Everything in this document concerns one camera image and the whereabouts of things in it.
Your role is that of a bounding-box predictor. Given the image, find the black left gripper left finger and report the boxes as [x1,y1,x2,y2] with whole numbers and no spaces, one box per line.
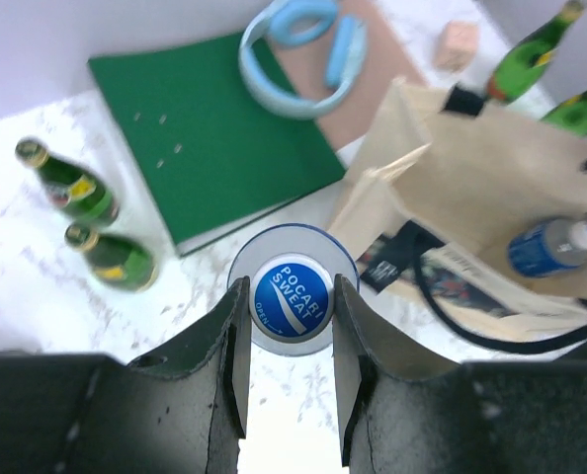
[0,277,251,473]

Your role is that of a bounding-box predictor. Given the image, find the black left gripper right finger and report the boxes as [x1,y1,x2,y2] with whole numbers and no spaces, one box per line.
[333,276,587,473]

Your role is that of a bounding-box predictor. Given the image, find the Pocari Sweat bottle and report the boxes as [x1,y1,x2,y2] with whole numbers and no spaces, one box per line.
[506,217,587,278]
[227,223,360,356]

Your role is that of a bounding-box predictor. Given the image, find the cream canvas tote bag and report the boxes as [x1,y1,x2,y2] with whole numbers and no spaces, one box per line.
[329,78,587,355]

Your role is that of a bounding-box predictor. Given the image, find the green glass bottle gold cap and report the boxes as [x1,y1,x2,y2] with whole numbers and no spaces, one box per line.
[15,137,120,226]

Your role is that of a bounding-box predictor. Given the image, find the green Perrier bottle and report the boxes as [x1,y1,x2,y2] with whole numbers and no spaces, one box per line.
[485,1,587,104]

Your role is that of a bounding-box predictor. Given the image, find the pink cube power adapter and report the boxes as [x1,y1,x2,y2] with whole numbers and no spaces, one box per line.
[434,20,479,72]

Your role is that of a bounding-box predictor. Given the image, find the light blue headphones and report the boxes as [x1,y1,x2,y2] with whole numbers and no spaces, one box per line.
[238,1,368,119]

